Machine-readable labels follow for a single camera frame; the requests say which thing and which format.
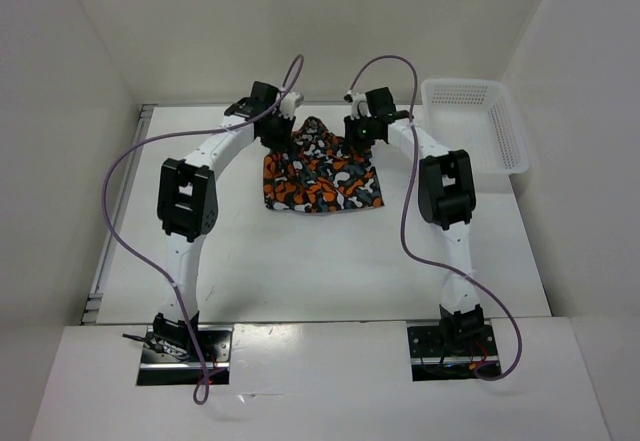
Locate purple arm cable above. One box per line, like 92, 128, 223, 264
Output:
101, 54, 306, 406
347, 54, 525, 381

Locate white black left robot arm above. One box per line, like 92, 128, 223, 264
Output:
153, 81, 303, 361

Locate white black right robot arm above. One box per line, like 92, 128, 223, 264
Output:
344, 87, 484, 354

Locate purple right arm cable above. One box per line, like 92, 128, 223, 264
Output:
347, 54, 525, 381

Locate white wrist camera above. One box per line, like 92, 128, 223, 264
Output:
344, 90, 369, 119
278, 91, 304, 119

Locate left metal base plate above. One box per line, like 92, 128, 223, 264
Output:
126, 325, 234, 387

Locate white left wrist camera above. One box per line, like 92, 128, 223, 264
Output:
278, 91, 304, 119

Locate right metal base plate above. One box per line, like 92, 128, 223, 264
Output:
407, 321, 502, 382

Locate orange camouflage shorts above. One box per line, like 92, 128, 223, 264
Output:
263, 117, 384, 214

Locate metal base plate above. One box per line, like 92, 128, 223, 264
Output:
126, 325, 234, 387
407, 321, 502, 382

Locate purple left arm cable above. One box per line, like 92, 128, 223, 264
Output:
101, 54, 306, 406

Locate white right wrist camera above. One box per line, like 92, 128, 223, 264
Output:
344, 90, 369, 119

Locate white perforated plastic basket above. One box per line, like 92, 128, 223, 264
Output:
421, 78, 530, 175

